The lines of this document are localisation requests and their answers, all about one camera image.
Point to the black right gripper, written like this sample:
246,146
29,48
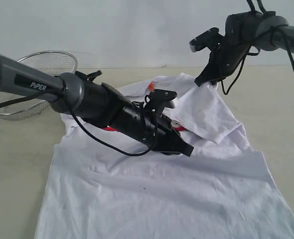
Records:
222,62

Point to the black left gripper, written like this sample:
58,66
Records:
148,125

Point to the white t-shirt red lettering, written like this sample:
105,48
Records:
224,190

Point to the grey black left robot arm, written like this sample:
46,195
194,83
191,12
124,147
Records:
100,105

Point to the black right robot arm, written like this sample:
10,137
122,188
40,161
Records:
264,31

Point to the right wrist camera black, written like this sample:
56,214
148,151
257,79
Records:
208,39

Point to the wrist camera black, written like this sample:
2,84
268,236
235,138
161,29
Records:
157,100
208,39

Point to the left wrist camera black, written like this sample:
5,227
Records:
157,100

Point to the metal wire mesh basket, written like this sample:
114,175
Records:
50,62

